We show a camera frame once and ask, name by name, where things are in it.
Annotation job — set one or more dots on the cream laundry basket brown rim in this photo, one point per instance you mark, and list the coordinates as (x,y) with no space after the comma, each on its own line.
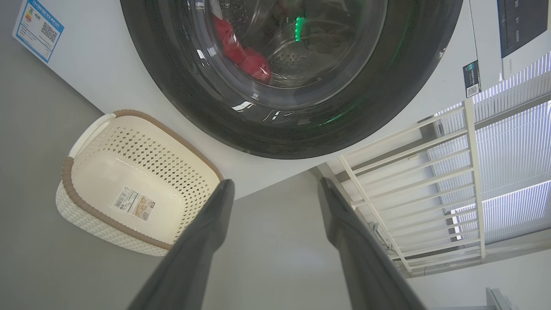
(129,172)

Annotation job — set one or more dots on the blue energy label sticker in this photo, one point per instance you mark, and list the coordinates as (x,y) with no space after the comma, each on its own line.
(38,30)

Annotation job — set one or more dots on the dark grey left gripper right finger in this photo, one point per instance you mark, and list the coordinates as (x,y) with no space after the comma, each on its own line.
(361,267)

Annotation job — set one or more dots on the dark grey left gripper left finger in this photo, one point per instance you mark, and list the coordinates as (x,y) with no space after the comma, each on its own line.
(193,258)

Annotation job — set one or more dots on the red and white garment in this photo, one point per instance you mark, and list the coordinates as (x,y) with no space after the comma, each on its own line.
(245,58)

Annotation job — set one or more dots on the small black QR sticker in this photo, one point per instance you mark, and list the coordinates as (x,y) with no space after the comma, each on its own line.
(472,79)

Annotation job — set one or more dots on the white washing machine body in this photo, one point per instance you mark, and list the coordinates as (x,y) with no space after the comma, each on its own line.
(107,64)

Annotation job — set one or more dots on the white metal railing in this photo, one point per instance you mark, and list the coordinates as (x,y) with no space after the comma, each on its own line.
(472,172)

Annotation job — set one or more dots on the printed product label sticker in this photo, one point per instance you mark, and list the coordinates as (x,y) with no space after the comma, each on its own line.
(134,203)

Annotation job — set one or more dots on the stainless steel washing machine drum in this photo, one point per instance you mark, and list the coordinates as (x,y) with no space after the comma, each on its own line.
(310,64)

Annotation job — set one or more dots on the black round glass washer door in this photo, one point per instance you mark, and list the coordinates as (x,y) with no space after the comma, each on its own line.
(193,116)

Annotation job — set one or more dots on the white window blinds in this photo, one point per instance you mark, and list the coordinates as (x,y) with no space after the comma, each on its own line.
(516,150)

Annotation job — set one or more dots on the white board with dark panel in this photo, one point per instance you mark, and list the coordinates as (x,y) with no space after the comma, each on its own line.
(521,21)

